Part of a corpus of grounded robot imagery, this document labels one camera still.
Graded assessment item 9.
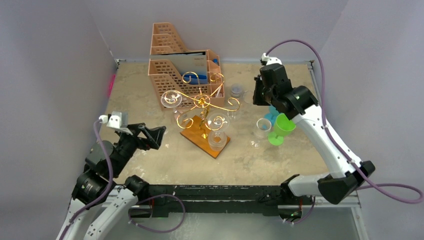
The pink plastic file organizer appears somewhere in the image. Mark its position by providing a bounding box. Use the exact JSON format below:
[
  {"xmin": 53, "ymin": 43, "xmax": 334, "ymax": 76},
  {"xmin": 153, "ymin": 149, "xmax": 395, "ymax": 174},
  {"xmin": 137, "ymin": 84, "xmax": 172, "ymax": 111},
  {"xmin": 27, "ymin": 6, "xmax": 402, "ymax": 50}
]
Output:
[{"xmin": 148, "ymin": 22, "xmax": 226, "ymax": 110}]

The clear wine glass hanging front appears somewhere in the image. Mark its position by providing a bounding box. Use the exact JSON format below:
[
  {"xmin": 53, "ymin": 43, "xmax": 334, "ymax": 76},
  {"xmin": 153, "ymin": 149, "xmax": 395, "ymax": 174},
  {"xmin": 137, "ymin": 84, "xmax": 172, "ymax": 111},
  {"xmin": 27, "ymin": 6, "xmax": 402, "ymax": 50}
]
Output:
[{"xmin": 207, "ymin": 113, "xmax": 230, "ymax": 152}]

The small grey bottle cap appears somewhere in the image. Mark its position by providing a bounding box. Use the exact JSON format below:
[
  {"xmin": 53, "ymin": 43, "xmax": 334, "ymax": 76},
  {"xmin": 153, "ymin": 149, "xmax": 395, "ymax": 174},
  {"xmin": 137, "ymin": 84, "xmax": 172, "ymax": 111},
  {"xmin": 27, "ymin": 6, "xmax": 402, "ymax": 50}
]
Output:
[{"xmin": 230, "ymin": 83, "xmax": 244, "ymax": 98}]

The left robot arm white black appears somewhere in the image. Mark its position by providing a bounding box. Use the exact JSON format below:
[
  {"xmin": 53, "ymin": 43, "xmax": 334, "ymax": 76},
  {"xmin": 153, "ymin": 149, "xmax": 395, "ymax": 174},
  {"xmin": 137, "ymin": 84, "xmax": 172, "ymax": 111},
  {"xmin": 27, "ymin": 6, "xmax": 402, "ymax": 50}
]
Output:
[{"xmin": 57, "ymin": 123, "xmax": 167, "ymax": 240}]

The white chalk stick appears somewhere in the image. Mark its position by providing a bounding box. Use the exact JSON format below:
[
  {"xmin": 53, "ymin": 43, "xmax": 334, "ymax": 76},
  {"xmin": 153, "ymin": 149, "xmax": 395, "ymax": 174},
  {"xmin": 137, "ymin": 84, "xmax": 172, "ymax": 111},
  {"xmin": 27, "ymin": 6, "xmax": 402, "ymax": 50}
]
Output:
[{"xmin": 215, "ymin": 87, "xmax": 222, "ymax": 98}]

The gold wire wine glass rack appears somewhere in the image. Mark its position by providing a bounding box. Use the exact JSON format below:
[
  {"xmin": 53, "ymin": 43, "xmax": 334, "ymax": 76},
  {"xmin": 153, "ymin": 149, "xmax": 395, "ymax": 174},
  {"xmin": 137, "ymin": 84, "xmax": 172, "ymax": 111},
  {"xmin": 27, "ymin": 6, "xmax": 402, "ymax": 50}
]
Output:
[{"xmin": 176, "ymin": 73, "xmax": 240, "ymax": 130}]

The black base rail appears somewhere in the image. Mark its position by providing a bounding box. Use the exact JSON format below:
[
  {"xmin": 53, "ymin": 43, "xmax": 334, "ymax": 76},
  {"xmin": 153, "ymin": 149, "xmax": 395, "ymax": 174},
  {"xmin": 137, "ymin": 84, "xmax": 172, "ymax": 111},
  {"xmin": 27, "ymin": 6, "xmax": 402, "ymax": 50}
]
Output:
[{"xmin": 122, "ymin": 175, "xmax": 313, "ymax": 219}]

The clear wine glass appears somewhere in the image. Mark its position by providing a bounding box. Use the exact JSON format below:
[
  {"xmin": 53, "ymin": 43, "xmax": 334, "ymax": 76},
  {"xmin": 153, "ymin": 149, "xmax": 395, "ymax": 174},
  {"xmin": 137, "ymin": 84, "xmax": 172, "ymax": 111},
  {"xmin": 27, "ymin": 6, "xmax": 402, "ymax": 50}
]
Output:
[
  {"xmin": 160, "ymin": 90, "xmax": 185, "ymax": 122},
  {"xmin": 207, "ymin": 113, "xmax": 230, "ymax": 152}
]

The wooden rack base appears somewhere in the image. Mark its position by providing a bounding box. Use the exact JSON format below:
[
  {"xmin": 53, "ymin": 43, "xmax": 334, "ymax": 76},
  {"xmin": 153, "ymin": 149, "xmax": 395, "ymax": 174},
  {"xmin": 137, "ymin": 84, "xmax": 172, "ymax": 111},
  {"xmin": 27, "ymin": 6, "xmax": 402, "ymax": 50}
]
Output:
[{"xmin": 180, "ymin": 115, "xmax": 231, "ymax": 159}]

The blue folder in organizer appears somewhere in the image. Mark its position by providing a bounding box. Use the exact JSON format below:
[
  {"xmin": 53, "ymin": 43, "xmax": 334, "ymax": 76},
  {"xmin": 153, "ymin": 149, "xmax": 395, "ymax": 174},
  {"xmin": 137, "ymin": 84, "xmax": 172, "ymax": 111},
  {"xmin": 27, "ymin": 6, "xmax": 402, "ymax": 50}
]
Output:
[{"xmin": 182, "ymin": 74, "xmax": 209, "ymax": 85}]

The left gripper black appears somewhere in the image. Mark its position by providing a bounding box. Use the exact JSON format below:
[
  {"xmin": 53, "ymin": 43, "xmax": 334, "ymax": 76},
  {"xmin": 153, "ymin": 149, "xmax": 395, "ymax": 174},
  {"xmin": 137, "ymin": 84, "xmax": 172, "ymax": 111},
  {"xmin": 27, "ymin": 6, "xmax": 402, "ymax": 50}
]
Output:
[{"xmin": 111, "ymin": 122, "xmax": 165, "ymax": 176}]

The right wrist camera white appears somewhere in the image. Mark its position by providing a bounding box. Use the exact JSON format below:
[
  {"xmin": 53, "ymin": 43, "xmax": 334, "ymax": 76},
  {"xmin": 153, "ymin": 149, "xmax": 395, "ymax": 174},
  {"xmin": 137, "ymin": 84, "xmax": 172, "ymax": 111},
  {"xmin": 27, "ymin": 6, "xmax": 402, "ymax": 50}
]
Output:
[{"xmin": 260, "ymin": 52, "xmax": 283, "ymax": 66}]

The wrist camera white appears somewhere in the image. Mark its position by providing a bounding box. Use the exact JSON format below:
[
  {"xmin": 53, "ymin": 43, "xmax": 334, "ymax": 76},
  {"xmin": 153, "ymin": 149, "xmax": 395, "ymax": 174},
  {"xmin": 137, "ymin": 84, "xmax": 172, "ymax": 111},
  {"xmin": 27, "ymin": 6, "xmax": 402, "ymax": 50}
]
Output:
[
  {"xmin": 98, "ymin": 111, "xmax": 132, "ymax": 135},
  {"xmin": 260, "ymin": 52, "xmax": 283, "ymax": 66}
]

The tall clear flute glass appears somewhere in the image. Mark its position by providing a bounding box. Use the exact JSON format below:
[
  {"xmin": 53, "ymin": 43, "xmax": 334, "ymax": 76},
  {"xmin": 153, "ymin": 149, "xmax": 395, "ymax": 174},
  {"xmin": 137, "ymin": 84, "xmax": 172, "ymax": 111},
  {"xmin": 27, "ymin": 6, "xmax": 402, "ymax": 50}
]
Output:
[{"xmin": 227, "ymin": 90, "xmax": 254, "ymax": 121}]

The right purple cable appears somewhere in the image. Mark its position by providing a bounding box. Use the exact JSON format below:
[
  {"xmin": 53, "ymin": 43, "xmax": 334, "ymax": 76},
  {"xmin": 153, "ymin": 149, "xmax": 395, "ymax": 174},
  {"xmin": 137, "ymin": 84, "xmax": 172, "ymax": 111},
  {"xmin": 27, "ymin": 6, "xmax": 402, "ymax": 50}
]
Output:
[{"xmin": 265, "ymin": 39, "xmax": 424, "ymax": 205}]

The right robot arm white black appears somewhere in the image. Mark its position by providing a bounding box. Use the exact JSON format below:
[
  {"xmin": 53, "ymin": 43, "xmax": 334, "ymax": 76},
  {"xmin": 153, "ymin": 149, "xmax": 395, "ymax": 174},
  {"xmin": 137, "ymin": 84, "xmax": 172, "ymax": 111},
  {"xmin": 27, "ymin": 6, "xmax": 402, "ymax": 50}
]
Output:
[{"xmin": 253, "ymin": 63, "xmax": 376, "ymax": 205}]

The green plastic goblet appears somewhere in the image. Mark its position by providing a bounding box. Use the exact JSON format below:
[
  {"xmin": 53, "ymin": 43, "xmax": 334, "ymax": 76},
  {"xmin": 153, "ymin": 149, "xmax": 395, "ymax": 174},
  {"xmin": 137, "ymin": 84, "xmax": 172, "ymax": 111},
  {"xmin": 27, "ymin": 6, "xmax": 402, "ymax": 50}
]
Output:
[{"xmin": 267, "ymin": 113, "xmax": 296, "ymax": 146}]

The small clear goblet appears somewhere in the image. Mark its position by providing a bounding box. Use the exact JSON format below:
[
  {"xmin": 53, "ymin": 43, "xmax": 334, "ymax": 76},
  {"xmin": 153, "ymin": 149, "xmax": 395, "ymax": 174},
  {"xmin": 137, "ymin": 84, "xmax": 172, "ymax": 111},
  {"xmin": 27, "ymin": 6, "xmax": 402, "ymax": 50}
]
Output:
[{"xmin": 249, "ymin": 118, "xmax": 272, "ymax": 149}]

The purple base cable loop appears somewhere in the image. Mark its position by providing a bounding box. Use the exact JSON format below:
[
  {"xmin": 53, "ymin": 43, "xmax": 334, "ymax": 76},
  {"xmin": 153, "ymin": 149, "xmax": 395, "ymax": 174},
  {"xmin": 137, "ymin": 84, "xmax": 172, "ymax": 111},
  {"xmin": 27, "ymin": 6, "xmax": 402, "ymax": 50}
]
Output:
[{"xmin": 127, "ymin": 194, "xmax": 184, "ymax": 233}]

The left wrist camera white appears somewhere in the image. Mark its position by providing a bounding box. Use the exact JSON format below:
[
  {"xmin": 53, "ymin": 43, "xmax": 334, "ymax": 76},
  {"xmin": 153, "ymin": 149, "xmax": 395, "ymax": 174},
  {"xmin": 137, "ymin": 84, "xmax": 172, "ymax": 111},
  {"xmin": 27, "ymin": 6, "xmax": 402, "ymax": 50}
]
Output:
[{"xmin": 98, "ymin": 111, "xmax": 132, "ymax": 135}]

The blue plastic goblet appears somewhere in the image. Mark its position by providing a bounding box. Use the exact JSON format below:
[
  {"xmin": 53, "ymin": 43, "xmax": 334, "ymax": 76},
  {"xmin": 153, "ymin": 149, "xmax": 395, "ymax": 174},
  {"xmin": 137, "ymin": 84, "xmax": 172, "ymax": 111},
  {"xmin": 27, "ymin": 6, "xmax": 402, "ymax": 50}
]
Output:
[{"xmin": 264, "ymin": 105, "xmax": 280, "ymax": 127}]

